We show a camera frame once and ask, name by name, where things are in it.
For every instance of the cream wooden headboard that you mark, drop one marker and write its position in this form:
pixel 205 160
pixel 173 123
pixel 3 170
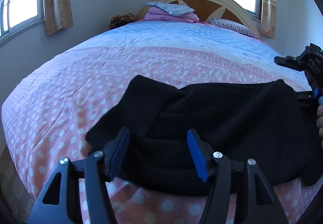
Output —
pixel 225 9

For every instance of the pink polka dot bedspread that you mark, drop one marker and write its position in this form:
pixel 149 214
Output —
pixel 48 114

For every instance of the brown patterned bag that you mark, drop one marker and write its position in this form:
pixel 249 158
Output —
pixel 121 20

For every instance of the beige curtain right of headboard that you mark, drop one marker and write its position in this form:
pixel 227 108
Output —
pixel 269 18

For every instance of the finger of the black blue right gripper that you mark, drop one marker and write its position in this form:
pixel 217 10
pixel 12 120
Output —
pixel 256 202

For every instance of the striped pillow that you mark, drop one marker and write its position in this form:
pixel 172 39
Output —
pixel 233 26

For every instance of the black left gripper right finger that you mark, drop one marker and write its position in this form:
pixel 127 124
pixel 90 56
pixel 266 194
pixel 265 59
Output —
pixel 289 62

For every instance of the person right hand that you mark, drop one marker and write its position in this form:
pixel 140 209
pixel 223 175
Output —
pixel 319 122

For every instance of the folded pink blanket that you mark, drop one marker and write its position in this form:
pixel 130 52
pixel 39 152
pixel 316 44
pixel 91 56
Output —
pixel 156 14

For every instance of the grey patterned pillow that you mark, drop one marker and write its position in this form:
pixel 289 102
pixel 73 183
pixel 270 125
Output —
pixel 172 9

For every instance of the black knit pants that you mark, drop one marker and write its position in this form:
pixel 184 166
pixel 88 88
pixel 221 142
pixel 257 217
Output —
pixel 260 121

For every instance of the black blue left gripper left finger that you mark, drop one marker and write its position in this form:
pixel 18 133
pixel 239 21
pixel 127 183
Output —
pixel 60 198

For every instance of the left wall window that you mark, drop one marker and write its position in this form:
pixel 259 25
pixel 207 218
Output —
pixel 19 15

